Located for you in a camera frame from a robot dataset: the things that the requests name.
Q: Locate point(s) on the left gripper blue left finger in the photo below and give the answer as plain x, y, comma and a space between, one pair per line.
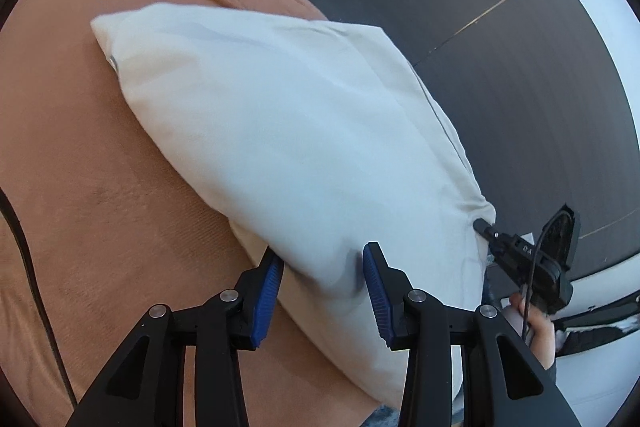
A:
258, 291

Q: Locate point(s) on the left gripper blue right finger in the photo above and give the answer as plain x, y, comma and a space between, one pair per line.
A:
387, 288

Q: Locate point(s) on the cream white jacket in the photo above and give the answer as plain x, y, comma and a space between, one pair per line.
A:
313, 138

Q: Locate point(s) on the right hand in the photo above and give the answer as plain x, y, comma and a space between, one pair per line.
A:
541, 329

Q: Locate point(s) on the orange bed sheet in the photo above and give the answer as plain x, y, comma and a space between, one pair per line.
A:
111, 226

